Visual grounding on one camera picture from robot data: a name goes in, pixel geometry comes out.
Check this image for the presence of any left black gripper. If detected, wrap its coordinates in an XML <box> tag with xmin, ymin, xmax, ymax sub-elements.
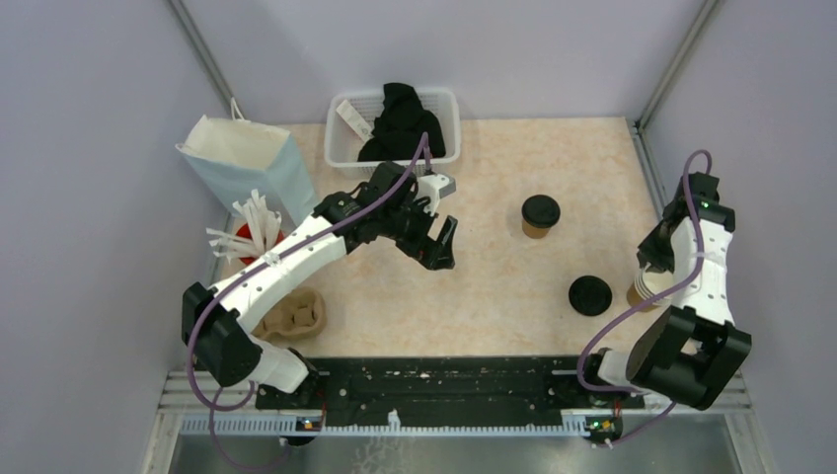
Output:
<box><xmin>380</xmin><ymin>191</ymin><xmax>457</xmax><ymax>271</ymax></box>

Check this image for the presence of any stack of paper cups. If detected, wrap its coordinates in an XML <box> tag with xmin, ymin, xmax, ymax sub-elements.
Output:
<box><xmin>626</xmin><ymin>264</ymin><xmax>674</xmax><ymax>307</ymax></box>

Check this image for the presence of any black coffee cup lid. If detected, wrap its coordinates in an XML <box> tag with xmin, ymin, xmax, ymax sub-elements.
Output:
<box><xmin>521</xmin><ymin>195</ymin><xmax>562</xmax><ymax>229</ymax></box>

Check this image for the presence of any brown paper coffee cup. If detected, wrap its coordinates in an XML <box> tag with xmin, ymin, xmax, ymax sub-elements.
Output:
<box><xmin>521</xmin><ymin>219</ymin><xmax>551</xmax><ymax>239</ymax></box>

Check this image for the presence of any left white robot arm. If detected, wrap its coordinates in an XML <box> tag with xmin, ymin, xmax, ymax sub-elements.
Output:
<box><xmin>182</xmin><ymin>161</ymin><xmax>457</xmax><ymax>409</ymax></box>

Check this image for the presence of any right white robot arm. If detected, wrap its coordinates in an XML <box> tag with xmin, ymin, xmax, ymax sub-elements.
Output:
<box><xmin>576</xmin><ymin>172</ymin><xmax>752</xmax><ymax>411</ymax></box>

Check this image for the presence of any black cloth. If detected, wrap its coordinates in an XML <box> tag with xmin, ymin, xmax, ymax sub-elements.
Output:
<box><xmin>357</xmin><ymin>83</ymin><xmax>447</xmax><ymax>162</ymax></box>

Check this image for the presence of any white plastic basket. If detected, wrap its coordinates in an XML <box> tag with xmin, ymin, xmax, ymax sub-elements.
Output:
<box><xmin>324</xmin><ymin>87</ymin><xmax>462</xmax><ymax>179</ymax></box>

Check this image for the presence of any brown pulp cup carrier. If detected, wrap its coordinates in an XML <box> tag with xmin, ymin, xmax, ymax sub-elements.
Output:
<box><xmin>252</xmin><ymin>287</ymin><xmax>328</xmax><ymax>341</ymax></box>

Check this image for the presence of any white paper packet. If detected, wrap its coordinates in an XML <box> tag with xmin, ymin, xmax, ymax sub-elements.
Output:
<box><xmin>336</xmin><ymin>100</ymin><xmax>372</xmax><ymax>142</ymax></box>

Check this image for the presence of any red straw holder cup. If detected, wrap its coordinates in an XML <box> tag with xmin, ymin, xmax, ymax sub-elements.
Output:
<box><xmin>235</xmin><ymin>223</ymin><xmax>257</xmax><ymax>266</ymax></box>

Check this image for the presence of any light blue paper bag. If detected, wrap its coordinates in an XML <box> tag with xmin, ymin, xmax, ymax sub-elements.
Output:
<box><xmin>176</xmin><ymin>103</ymin><xmax>320</xmax><ymax>230</ymax></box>

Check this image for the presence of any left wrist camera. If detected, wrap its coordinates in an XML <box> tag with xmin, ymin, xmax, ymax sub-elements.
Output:
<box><xmin>417</xmin><ymin>173</ymin><xmax>456</xmax><ymax>215</ymax></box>

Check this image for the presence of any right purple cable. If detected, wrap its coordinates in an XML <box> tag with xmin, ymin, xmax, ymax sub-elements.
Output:
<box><xmin>574</xmin><ymin>150</ymin><xmax>714</xmax><ymax>449</ymax></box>

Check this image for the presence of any purple cable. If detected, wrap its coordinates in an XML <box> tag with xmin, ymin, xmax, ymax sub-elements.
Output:
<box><xmin>186</xmin><ymin>132</ymin><xmax>434</xmax><ymax>474</ymax></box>
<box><xmin>574</xmin><ymin>150</ymin><xmax>714</xmax><ymax>449</ymax></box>

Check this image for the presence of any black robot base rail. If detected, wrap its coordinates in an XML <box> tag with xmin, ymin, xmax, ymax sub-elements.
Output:
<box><xmin>255</xmin><ymin>355</ymin><xmax>645</xmax><ymax>429</ymax></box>

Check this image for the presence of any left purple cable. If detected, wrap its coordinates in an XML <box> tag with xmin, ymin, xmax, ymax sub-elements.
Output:
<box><xmin>186</xmin><ymin>132</ymin><xmax>434</xmax><ymax>474</ymax></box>

